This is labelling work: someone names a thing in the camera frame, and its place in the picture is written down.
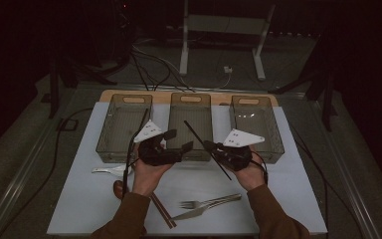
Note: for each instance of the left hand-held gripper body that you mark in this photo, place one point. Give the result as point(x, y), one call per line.
point(155, 156)

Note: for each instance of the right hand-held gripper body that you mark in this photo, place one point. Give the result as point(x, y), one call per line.
point(235, 157)

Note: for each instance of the clear plastic storage bin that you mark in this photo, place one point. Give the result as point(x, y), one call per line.
point(119, 132)
point(189, 113)
point(258, 122)

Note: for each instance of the white ceramic spoon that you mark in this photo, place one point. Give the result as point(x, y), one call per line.
point(111, 170)

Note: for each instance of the brown wooden spoon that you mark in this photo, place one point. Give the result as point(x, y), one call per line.
point(117, 189)

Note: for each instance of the person's right hand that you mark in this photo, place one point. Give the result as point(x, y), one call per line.
point(253, 176)

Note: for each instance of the white table mat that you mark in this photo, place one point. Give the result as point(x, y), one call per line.
point(192, 186)

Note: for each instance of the metal fork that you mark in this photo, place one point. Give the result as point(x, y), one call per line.
point(187, 205)

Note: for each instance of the white plug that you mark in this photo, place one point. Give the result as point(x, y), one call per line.
point(228, 69)

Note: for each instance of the white metal stand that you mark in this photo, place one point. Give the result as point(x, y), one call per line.
point(184, 49)

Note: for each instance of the black stand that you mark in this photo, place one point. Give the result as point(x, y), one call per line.
point(327, 106)
point(53, 96)

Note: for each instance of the grey metal rail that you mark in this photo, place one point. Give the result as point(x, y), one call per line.
point(344, 166)
point(29, 159)

